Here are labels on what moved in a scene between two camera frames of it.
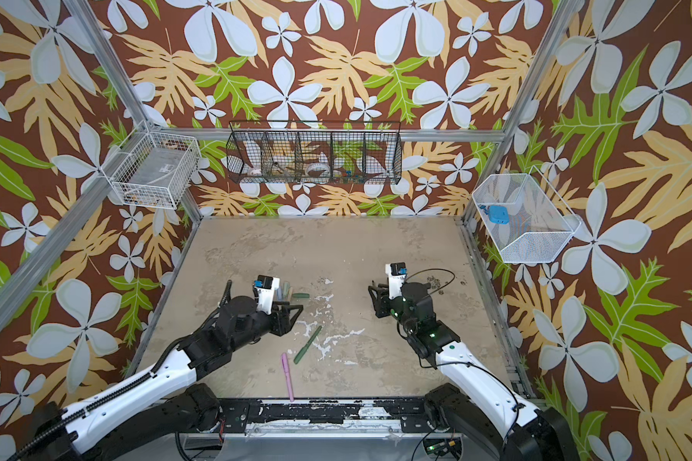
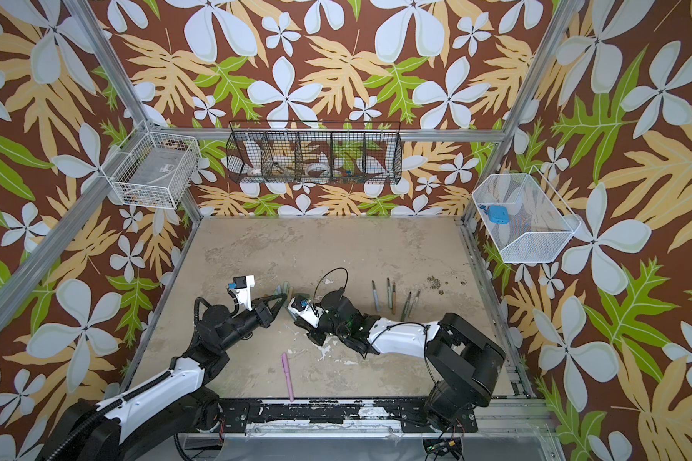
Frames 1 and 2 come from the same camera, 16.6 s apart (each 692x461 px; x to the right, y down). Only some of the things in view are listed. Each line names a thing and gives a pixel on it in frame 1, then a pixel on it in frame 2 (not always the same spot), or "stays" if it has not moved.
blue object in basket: (498, 214) stays
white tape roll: (318, 169) stays
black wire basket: (315, 152) stays
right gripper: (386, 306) → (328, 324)
